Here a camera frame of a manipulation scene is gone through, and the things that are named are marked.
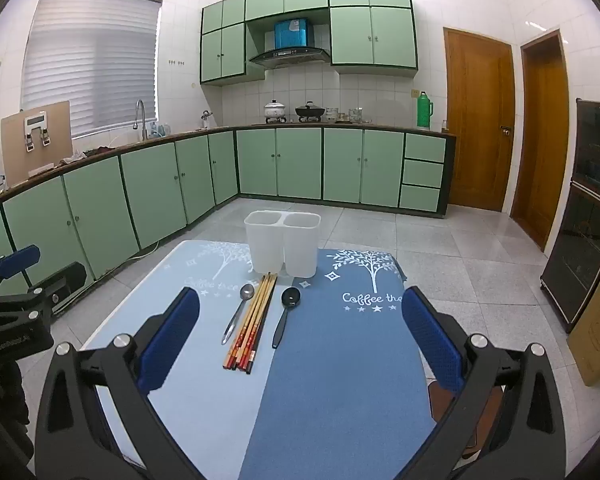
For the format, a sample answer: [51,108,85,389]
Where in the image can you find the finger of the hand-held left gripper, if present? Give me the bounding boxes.
[0,245,42,302]
[26,263,87,319]

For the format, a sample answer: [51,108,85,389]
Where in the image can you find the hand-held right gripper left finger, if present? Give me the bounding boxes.
[34,287,202,480]

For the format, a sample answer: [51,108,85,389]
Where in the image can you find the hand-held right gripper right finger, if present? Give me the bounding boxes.
[400,287,567,480]

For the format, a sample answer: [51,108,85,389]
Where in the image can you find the wooden chopstick red patterned end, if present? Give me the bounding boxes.
[241,273,276,371]
[223,273,268,368]

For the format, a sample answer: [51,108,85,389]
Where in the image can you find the bundle of three chopsticks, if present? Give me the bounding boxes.
[230,273,271,370]

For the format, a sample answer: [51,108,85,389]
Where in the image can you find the metal spoon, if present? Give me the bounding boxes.
[221,283,257,346]

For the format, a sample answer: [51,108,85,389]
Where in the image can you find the black spoon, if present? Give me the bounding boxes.
[271,287,302,350]

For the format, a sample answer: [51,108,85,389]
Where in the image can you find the white two-compartment utensil holder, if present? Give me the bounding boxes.
[243,210,322,278]

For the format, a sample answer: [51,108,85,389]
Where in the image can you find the wooden board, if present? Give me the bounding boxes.
[0,101,74,186]

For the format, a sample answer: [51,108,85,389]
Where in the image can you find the two-tone blue tree print mat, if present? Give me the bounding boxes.
[79,240,438,480]

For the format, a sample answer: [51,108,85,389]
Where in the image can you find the green kitchen base cabinets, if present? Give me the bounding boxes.
[0,127,457,311]

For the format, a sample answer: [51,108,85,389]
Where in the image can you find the white clamp device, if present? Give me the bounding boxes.
[24,110,51,152]

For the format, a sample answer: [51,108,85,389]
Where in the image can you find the metal kitchen faucet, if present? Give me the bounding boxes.
[134,99,148,142]

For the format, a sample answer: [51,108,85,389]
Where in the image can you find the black glass-front cabinet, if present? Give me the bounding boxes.
[540,99,600,333]

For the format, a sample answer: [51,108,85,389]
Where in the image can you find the white window blinds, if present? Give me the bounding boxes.
[21,0,163,138]

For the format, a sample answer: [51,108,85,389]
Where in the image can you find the closed wooden door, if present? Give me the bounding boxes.
[443,26,517,212]

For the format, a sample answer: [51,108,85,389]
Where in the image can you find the green thermos flask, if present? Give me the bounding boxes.
[416,91,434,129]

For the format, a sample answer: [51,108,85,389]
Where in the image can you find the black wok with lid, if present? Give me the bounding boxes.
[295,101,326,122]

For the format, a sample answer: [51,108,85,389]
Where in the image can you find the black range hood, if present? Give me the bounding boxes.
[249,47,331,68]

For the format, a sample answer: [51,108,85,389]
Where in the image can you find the blue range hood chimney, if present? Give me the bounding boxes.
[273,18,310,50]

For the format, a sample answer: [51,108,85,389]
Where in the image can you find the wooden door in side wall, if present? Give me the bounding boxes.
[510,30,568,252]

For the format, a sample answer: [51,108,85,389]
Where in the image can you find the green kitchen wall cabinets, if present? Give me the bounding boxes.
[200,0,420,87]

